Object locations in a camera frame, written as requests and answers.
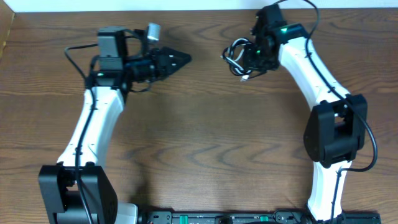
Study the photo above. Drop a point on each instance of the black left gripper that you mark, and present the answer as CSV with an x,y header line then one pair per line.
x,y
161,65

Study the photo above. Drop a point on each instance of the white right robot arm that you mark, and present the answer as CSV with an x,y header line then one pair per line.
x,y
334,132

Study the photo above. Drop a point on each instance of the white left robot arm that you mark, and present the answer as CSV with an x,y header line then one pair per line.
x,y
76,189

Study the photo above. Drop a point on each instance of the brown cardboard side panel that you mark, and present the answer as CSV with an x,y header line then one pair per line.
x,y
7,16

